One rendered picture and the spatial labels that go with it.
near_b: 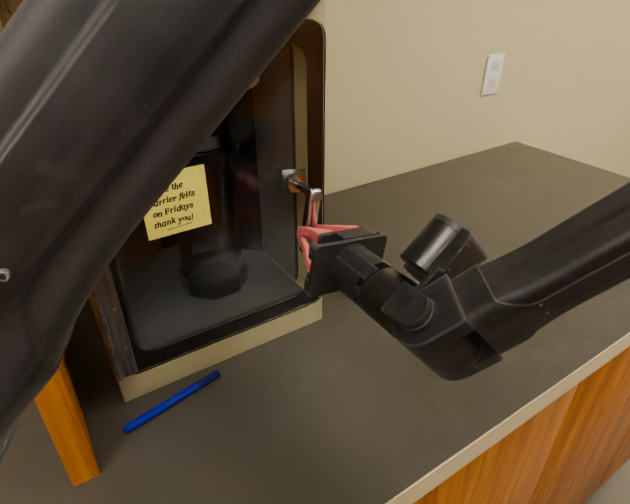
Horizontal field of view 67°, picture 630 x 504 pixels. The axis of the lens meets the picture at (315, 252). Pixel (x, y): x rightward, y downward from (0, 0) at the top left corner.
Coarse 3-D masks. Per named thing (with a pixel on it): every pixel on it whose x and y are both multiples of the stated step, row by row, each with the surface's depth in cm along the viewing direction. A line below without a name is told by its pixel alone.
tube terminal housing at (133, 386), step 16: (0, 0) 39; (0, 16) 46; (320, 16) 55; (320, 304) 77; (96, 320) 63; (272, 320) 72; (288, 320) 74; (304, 320) 76; (240, 336) 70; (256, 336) 72; (272, 336) 74; (192, 352) 66; (208, 352) 68; (224, 352) 70; (240, 352) 71; (112, 368) 64; (160, 368) 64; (176, 368) 66; (192, 368) 68; (128, 384) 63; (144, 384) 64; (160, 384) 66; (128, 400) 64
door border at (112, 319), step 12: (108, 276) 53; (96, 288) 53; (108, 288) 54; (108, 300) 54; (108, 312) 55; (120, 312) 56; (108, 324) 56; (120, 324) 57; (120, 336) 57; (120, 348) 58; (120, 360) 59; (132, 360) 60; (132, 372) 61
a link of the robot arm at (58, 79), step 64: (64, 0) 9; (128, 0) 10; (192, 0) 10; (256, 0) 10; (320, 0) 11; (0, 64) 10; (64, 64) 10; (128, 64) 10; (192, 64) 10; (256, 64) 11; (0, 128) 10; (64, 128) 10; (128, 128) 11; (192, 128) 11; (0, 192) 10; (64, 192) 11; (128, 192) 11; (0, 256) 11; (64, 256) 12; (0, 320) 12; (64, 320) 12; (0, 384) 12; (0, 448) 13
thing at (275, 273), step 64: (320, 64) 56; (256, 128) 55; (320, 128) 60; (256, 192) 59; (128, 256) 53; (192, 256) 58; (256, 256) 63; (128, 320) 57; (192, 320) 62; (256, 320) 69
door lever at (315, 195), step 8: (296, 176) 61; (288, 184) 61; (296, 184) 60; (304, 184) 60; (304, 192) 59; (312, 192) 58; (320, 192) 58; (312, 200) 58; (304, 208) 59; (312, 208) 58; (304, 216) 60; (312, 216) 59; (304, 224) 60; (312, 224) 60; (312, 240) 61
